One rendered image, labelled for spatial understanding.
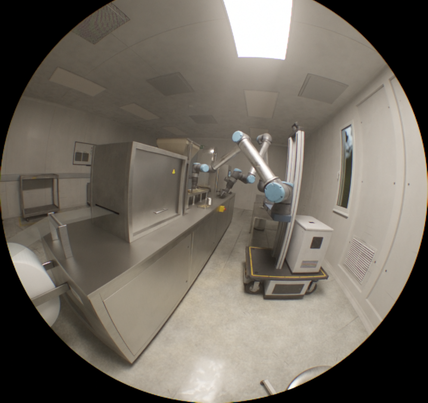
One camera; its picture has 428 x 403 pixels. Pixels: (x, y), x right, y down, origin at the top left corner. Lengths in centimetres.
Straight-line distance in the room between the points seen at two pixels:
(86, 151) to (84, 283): 453
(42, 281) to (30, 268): 9
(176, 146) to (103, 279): 122
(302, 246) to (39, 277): 184
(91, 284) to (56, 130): 430
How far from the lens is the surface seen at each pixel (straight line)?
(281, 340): 150
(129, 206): 82
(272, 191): 113
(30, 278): 83
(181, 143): 143
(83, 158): 493
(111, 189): 92
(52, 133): 464
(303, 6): 167
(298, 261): 163
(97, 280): 65
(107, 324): 76
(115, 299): 71
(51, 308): 95
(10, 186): 451
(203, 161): 249
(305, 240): 153
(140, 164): 89
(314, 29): 181
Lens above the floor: 121
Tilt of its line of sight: 6 degrees down
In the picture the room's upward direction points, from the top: 6 degrees clockwise
